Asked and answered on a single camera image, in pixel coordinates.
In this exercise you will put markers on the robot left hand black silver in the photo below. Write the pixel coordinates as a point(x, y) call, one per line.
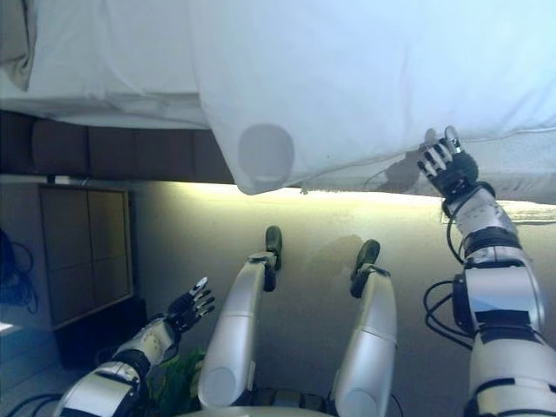
point(184, 310)

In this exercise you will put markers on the robot right hand black silver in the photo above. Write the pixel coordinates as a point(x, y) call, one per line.
point(456, 174)

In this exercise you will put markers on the white duvet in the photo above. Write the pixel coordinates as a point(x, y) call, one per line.
point(347, 78)

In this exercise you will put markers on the robot right arm silver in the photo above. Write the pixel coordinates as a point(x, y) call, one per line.
point(499, 304)

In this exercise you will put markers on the robot left arm silver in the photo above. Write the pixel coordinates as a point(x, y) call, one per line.
point(147, 343)

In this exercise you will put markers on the robot left leg silver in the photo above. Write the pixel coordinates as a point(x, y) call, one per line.
point(230, 339)

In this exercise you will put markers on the robot leg silver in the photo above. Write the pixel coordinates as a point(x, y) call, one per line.
point(369, 347)
point(230, 339)

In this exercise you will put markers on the white textured under blanket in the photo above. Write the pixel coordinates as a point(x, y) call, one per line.
point(521, 165)

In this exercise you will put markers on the green leafy plant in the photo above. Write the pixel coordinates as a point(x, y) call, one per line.
point(178, 382)

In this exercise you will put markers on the black box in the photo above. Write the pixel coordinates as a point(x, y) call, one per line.
point(95, 339)

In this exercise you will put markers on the wooden nightstand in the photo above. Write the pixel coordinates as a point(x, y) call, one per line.
point(87, 260)

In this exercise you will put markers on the robot left foot dark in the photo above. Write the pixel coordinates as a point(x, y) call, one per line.
point(273, 239)

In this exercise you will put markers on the robot foot dark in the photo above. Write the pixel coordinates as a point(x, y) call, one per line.
point(273, 239)
point(369, 252)

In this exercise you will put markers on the robot right foot dark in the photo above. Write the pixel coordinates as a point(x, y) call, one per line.
point(369, 252)

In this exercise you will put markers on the robot torso white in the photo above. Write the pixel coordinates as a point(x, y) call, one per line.
point(282, 410)

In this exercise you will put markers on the robot right leg silver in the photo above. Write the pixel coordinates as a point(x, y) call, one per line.
point(369, 347)

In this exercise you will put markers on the white sheeted mattress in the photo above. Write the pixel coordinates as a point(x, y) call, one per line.
point(108, 52)

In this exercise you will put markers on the brown upholstered bed frame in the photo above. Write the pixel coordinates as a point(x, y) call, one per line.
point(108, 152)

